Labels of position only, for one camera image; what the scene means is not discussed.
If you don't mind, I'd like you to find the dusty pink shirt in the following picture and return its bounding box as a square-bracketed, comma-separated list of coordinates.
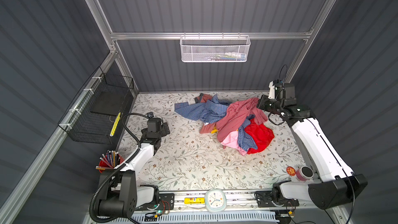
[200, 97, 268, 142]

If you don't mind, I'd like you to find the blue plaid shirt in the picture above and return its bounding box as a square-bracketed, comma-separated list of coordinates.
[175, 95, 257, 152]

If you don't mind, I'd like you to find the white ventilation grille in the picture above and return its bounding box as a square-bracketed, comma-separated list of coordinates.
[131, 211, 280, 224]

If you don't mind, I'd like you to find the white wire mesh basket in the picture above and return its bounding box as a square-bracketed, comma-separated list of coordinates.
[179, 35, 251, 63]

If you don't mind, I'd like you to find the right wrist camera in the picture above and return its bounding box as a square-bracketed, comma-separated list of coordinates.
[268, 79, 285, 100]

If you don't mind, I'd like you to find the black wire mesh basket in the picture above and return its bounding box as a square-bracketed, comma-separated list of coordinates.
[59, 69, 134, 145]

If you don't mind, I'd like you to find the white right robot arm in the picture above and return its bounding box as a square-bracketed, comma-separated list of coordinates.
[257, 79, 368, 210]

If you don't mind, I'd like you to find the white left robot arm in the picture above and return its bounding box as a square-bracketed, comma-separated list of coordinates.
[89, 113, 170, 223]

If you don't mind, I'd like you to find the black corrugated cable conduit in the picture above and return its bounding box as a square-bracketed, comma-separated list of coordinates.
[89, 112, 150, 224]

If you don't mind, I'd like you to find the pink tape roll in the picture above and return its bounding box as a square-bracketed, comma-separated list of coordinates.
[295, 166, 314, 181]

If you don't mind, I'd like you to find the red round sticker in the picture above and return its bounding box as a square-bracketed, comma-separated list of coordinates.
[286, 167, 296, 177]

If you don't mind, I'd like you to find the light pink cloth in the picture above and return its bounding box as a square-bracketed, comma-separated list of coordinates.
[221, 131, 247, 156]

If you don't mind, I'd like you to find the bright red cloth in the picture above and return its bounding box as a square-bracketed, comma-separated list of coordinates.
[245, 119, 275, 154]

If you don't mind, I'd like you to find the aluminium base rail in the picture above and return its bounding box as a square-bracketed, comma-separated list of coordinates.
[160, 189, 316, 213]

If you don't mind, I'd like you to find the yellow black striped marker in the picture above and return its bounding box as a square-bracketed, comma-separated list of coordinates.
[109, 112, 121, 137]

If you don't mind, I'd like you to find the dark grey red cloth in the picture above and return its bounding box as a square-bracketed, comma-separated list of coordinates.
[194, 93, 213, 104]

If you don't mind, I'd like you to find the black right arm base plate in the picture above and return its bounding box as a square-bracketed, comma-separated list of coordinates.
[254, 191, 300, 208]

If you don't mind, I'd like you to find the mint white alarm clock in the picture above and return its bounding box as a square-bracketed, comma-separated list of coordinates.
[205, 188, 227, 213]

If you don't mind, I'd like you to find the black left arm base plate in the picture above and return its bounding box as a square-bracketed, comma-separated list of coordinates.
[144, 194, 175, 211]

